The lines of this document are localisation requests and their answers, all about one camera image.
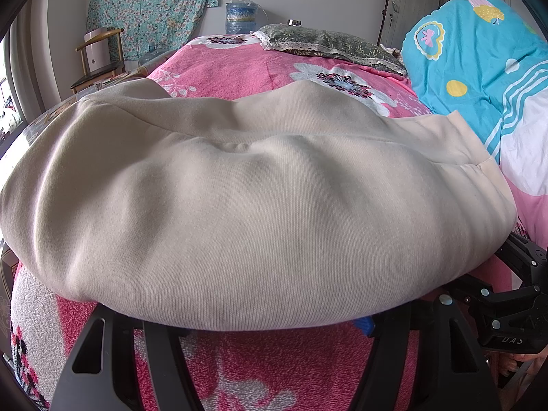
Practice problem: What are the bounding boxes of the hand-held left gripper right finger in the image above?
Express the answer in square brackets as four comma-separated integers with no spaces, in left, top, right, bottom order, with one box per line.
[349,293,502,411]

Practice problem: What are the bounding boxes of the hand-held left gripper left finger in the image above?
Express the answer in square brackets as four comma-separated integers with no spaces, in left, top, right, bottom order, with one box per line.
[49,302,206,411]

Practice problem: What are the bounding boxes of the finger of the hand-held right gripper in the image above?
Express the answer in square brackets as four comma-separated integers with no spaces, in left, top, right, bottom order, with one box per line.
[443,272,542,309]
[494,232,548,285]

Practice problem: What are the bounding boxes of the beige zip jacket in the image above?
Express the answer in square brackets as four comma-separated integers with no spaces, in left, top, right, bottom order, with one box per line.
[0,79,519,332]

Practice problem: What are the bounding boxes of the person's right hand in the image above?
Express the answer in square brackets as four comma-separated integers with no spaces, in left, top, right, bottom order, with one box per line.
[497,347,548,390]

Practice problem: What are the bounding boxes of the pink floral blanket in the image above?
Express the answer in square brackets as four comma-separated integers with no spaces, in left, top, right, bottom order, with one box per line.
[9,33,548,411]

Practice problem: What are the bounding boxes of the grey-green floral lace pillow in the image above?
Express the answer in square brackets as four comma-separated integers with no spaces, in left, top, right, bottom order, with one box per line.
[250,23,407,78]

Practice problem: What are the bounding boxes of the wooden chair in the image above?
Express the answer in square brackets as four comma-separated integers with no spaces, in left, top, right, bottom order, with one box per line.
[69,28,126,95]

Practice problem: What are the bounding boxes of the white appliance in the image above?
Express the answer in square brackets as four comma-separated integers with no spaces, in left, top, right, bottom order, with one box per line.
[83,28,110,75]

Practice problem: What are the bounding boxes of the large blue water bottle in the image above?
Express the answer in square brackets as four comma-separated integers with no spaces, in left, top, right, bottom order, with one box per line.
[225,0,263,35]

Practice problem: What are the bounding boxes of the teal floral wall cloth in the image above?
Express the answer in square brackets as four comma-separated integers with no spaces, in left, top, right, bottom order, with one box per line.
[86,0,221,63]

